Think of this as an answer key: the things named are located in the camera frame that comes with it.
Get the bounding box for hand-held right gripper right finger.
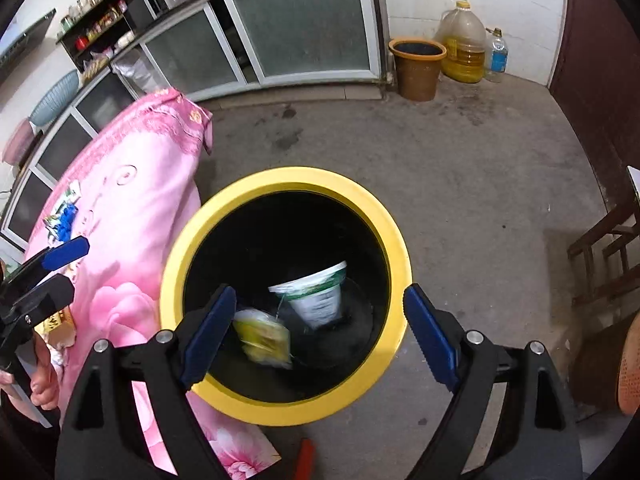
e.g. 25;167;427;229
402;284;586;480

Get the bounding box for pink plastic basin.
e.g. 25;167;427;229
2;117;38;165

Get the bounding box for red plastic object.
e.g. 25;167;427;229
294;437;317;480

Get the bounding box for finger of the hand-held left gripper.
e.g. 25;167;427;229
7;274;77;331
7;237;91;286

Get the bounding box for blue white wrapper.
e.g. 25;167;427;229
50;204;83;242

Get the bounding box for brown plastic bucket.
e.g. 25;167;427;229
388;37;447;102

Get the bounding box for pink floral blanket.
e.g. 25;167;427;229
0;87;283;480

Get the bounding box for yellow rimmed black trash bin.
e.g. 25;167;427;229
160;166;413;427

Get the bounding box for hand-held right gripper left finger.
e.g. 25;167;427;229
54;284;238;480

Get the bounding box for green white wrapper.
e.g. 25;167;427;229
54;181;82;211

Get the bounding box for dark red wooden door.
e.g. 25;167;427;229
547;0;640;211

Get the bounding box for kitchen cabinet with glass doors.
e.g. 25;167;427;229
0;0;386;251

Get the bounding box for black spice rack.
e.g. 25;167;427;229
56;0;151;73

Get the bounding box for wooden stool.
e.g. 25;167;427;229
567;165;640;308

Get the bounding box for person's left hand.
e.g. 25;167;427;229
0;332;68;428

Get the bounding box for white sack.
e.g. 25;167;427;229
111;50;161;98

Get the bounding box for yellow snack packet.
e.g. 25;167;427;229
234;309;293;368

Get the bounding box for blue grey plastic basin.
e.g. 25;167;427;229
29;69;81;127

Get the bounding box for clear water bottle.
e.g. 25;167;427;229
484;27;509;84

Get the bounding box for orange yellow wrapper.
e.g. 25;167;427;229
36;307;77;347

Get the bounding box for large cooking oil jug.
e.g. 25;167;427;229
434;0;487;83

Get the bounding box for white green paper cup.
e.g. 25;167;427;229
268;260;350;332

